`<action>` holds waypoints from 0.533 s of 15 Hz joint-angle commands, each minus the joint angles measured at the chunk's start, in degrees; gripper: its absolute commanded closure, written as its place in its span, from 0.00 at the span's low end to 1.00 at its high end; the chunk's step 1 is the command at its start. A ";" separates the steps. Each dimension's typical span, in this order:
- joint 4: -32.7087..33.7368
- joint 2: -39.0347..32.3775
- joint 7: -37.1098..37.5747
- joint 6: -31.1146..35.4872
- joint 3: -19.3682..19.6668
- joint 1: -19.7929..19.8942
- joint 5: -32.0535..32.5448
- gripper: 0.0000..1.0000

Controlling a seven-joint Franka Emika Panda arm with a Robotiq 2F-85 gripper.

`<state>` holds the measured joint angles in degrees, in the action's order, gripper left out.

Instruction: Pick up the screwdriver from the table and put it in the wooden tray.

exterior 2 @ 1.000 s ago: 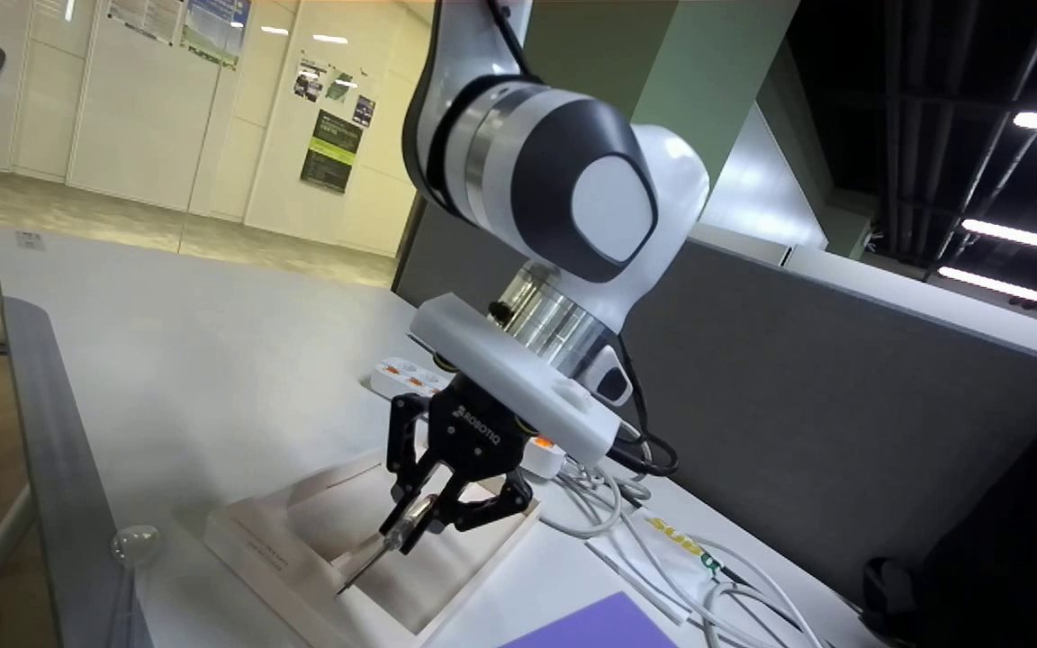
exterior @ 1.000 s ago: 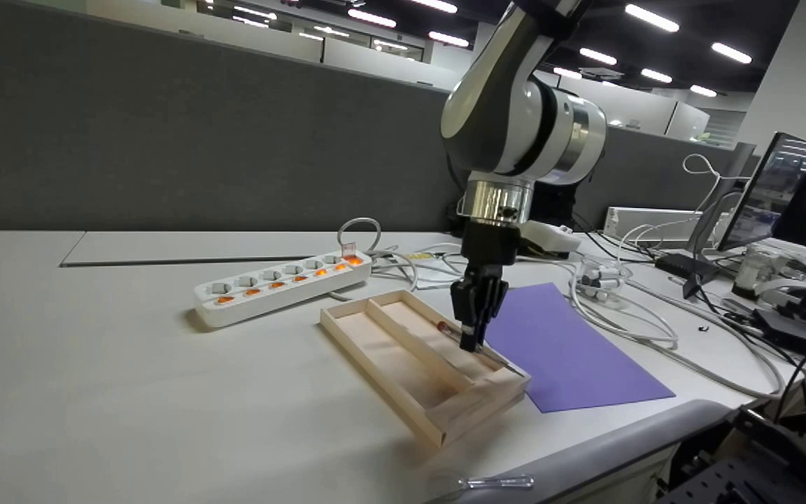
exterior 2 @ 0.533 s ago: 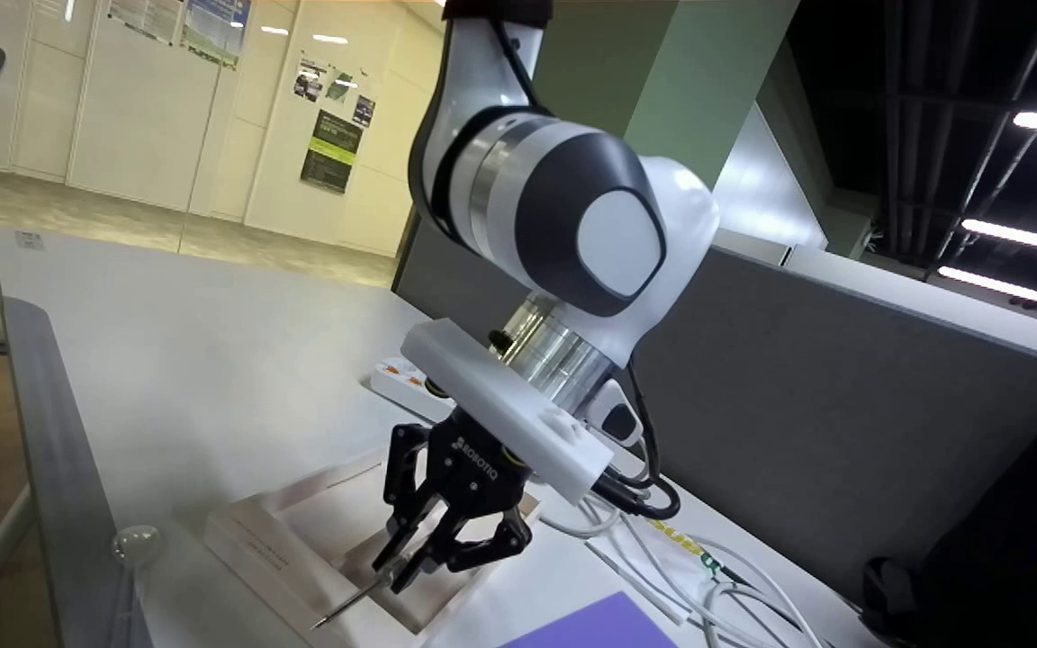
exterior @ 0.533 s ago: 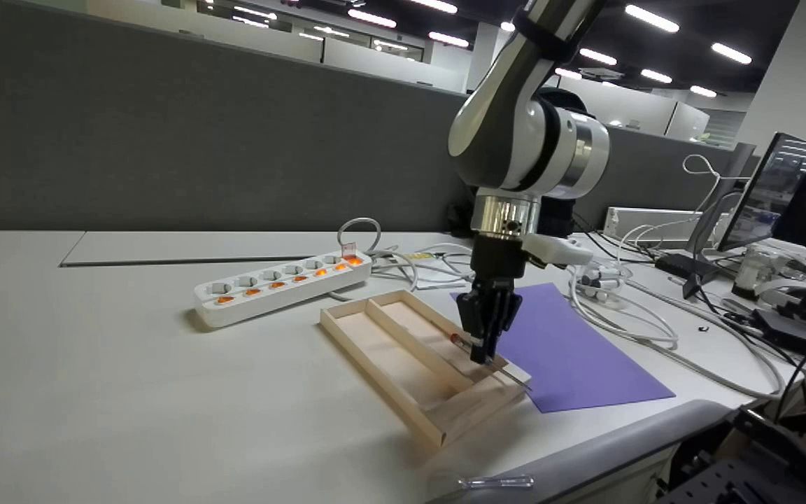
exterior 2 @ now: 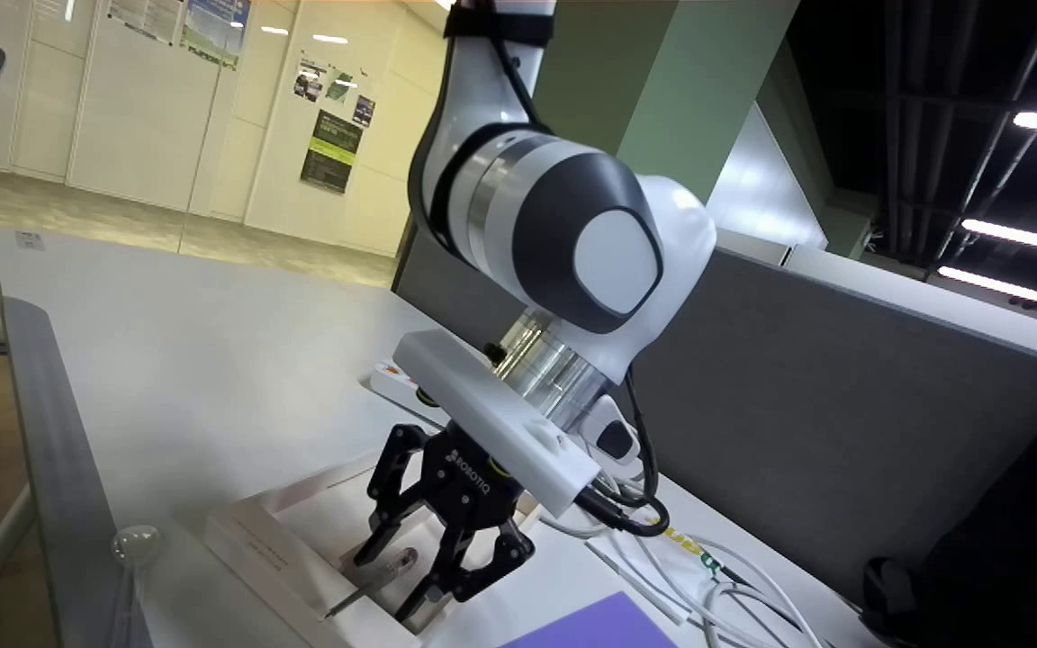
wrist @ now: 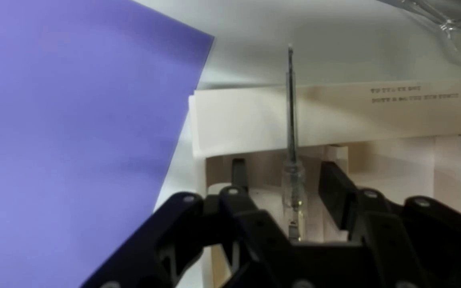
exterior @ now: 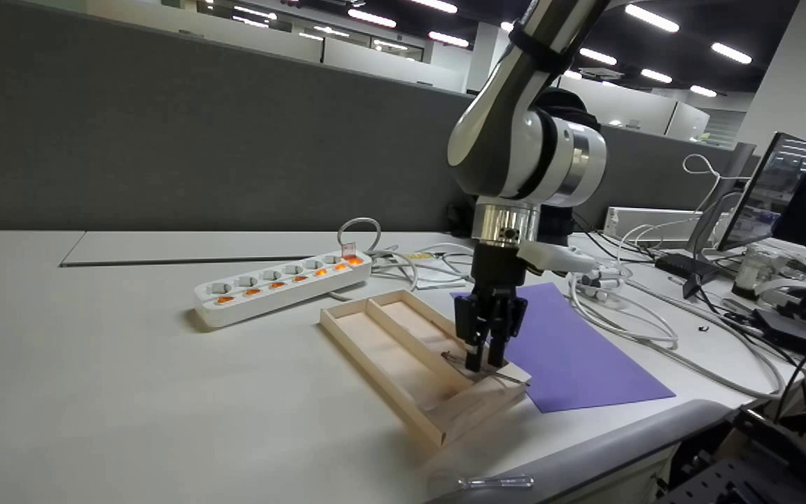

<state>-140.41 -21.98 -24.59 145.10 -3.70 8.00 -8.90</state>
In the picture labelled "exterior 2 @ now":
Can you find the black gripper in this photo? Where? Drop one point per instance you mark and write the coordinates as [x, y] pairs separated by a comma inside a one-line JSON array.
[[469, 481]]

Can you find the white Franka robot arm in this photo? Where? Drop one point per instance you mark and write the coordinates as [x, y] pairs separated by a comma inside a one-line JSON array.
[[541, 203]]

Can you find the wooden tray with divider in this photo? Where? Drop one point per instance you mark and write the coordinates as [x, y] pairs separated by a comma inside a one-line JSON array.
[[289, 564]]

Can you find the purple paper sheet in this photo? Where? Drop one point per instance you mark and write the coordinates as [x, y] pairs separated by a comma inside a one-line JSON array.
[[596, 628]]

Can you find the white table leg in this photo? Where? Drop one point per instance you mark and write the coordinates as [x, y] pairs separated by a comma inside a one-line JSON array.
[[1, 533]]

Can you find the grey office partition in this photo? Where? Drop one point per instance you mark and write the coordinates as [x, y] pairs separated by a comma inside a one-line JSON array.
[[853, 409]]

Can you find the green building column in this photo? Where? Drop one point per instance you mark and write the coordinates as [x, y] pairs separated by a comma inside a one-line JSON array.
[[650, 84]]

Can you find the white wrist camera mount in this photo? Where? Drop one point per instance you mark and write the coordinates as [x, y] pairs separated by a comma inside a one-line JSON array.
[[493, 414]]

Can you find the green black wall poster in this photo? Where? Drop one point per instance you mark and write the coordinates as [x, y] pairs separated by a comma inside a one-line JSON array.
[[331, 150]]

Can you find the blue wall poster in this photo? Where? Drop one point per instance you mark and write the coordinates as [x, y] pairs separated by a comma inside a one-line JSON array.
[[212, 25]]

